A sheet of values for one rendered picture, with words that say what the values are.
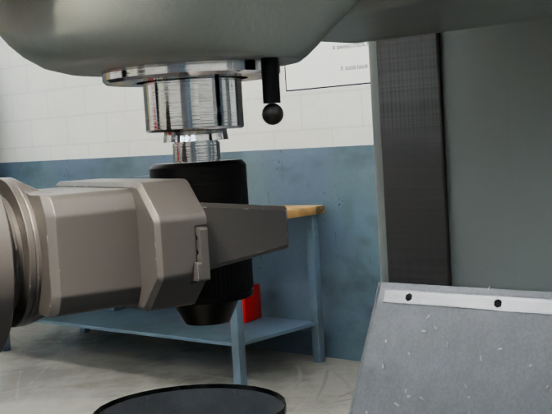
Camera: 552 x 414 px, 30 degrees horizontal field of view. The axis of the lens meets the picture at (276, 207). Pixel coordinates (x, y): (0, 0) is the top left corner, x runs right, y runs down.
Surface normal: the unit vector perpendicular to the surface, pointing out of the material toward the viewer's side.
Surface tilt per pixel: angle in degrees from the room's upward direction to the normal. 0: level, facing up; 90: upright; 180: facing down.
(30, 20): 111
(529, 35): 90
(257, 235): 90
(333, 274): 90
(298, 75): 90
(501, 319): 64
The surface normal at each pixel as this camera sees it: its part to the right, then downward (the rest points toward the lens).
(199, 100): 0.21, 0.05
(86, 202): 0.47, -0.44
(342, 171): -0.66, 0.09
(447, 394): -0.62, -0.36
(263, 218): 0.56, 0.03
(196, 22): 0.29, 0.72
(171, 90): -0.37, 0.08
